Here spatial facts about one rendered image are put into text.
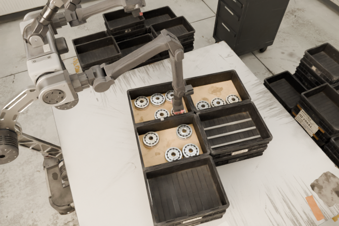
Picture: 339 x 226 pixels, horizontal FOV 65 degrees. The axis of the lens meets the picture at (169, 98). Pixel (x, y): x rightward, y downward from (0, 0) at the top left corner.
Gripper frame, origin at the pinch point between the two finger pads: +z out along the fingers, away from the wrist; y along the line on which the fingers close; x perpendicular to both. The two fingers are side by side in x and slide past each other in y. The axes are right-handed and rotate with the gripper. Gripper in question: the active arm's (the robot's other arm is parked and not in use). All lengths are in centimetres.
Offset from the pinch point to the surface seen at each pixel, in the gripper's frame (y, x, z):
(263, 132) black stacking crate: -26, -50, 0
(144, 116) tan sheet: 2.4, 22.6, 4.0
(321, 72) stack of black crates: 46, -144, 34
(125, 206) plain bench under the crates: -51, 40, 18
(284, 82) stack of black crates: 60, -124, 60
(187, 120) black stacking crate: -9.0, -5.0, -0.5
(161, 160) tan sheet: -31.6, 15.7, 4.4
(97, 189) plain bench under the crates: -38, 56, 17
